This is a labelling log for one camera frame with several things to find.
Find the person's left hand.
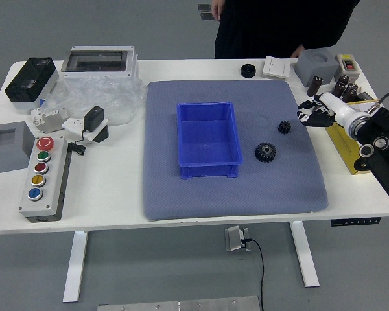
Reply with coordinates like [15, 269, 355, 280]
[291, 43, 307, 59]

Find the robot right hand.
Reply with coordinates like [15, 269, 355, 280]
[297, 92, 360, 135]

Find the big black gear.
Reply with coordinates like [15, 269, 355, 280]
[254, 141, 277, 164]

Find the blue plastic box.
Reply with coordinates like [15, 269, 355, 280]
[176, 101, 244, 181]

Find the white clear-lid distribution box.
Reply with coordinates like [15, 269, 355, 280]
[60, 45, 139, 79]

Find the grey five-button control box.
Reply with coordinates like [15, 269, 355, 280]
[18, 135, 73, 224]

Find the grey cube with round hole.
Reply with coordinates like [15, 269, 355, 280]
[293, 47, 340, 87]

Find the person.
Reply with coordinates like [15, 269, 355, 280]
[213, 0, 361, 60]

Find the yellow and white carton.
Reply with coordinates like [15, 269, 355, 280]
[325, 98, 382, 176]

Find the black round knob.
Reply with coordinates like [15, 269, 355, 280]
[240, 63, 257, 79]

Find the black table height panel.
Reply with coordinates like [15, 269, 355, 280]
[330, 217, 382, 227]

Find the clear plastic bag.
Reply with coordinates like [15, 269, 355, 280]
[40, 75, 147, 126]

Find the grey-blue mat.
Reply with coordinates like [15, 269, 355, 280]
[142, 80, 329, 222]

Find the white table leg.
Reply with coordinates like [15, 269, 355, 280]
[289, 221, 321, 288]
[62, 230, 89, 304]

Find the black power adapter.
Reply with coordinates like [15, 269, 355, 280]
[83, 105, 105, 133]

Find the silver floor socket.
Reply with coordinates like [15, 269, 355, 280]
[224, 225, 252, 253]

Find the black socket base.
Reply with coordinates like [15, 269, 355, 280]
[92, 124, 110, 143]

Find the white power socket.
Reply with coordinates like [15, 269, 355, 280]
[62, 117, 110, 142]

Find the white circuit breaker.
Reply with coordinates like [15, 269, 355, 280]
[30, 106, 71, 134]

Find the grey metal plate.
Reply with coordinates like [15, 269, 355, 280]
[97, 295, 262, 311]

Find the grey cube with square hole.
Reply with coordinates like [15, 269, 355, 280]
[0, 121, 36, 174]

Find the white wall switch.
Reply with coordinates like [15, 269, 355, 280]
[262, 55, 292, 80]

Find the grey two-button switch box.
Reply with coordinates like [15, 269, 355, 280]
[333, 53, 360, 84]

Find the black floor cable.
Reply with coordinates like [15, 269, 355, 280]
[241, 238, 266, 311]

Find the black adapter cord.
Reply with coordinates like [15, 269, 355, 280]
[66, 129, 91, 157]

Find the black-lidded enclosure box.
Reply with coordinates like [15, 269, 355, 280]
[4, 56, 60, 111]

